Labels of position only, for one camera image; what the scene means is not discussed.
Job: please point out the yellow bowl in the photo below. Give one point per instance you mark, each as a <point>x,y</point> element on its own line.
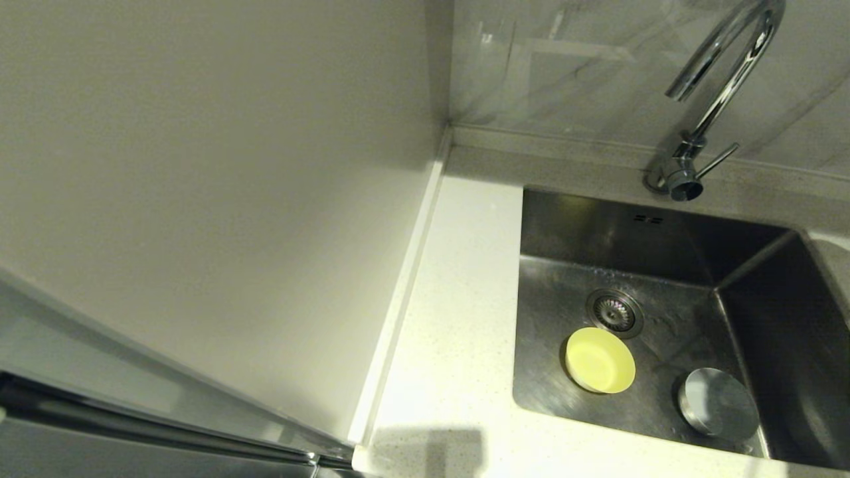
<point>601,362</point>

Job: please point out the chrome gooseneck faucet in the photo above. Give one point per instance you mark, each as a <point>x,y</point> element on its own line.
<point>684,176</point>

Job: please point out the pale grey bowl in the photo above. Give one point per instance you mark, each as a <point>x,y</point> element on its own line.
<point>720,405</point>

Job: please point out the stainless steel sink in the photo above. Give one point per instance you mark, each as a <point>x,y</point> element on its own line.
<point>664,265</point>

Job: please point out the white counter edge strip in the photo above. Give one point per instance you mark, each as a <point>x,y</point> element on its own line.
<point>398,292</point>

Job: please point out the round metal drain strainer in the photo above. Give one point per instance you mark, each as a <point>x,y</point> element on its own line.
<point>614,313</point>

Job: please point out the tall white cabinet panel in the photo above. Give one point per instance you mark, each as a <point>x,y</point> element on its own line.
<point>199,166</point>

